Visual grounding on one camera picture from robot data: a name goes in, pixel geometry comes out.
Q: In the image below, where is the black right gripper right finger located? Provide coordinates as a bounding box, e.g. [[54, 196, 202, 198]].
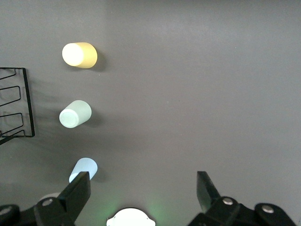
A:
[[188, 171, 297, 226]]

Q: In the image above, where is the black wire cup holder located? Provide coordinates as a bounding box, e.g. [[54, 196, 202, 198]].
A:
[[0, 67, 36, 145]]

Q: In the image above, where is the light blue plastic cup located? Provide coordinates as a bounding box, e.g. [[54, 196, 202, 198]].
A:
[[68, 157, 98, 184]]

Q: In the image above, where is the pale green plastic cup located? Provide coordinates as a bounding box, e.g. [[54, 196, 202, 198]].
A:
[[59, 100, 92, 129]]

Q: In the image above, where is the yellow plastic cup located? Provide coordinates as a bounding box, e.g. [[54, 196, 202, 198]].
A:
[[62, 42, 98, 70]]

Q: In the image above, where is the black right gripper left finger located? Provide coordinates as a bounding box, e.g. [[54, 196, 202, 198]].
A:
[[0, 171, 91, 226]]

